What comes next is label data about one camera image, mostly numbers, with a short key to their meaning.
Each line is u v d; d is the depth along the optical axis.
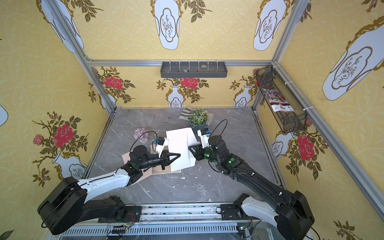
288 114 0.88
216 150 0.57
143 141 0.99
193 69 0.92
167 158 0.72
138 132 0.95
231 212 0.74
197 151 0.66
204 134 0.68
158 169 0.90
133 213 0.73
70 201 0.42
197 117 0.93
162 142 0.68
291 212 0.39
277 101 0.77
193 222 0.72
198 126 0.96
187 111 1.18
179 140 0.73
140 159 0.63
